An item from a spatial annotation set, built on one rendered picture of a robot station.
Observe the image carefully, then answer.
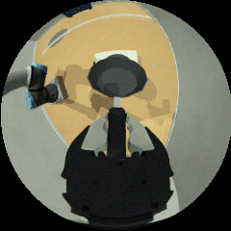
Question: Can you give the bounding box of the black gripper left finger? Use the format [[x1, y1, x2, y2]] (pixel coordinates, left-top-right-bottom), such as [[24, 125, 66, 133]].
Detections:
[[61, 113, 109, 179]]

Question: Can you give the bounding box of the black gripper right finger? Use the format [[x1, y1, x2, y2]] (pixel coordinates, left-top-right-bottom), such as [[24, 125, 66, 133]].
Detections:
[[125, 113, 174, 177]]

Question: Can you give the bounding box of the black frying pan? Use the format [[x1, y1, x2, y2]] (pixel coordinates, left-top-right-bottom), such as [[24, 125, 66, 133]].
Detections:
[[88, 57, 147, 157]]

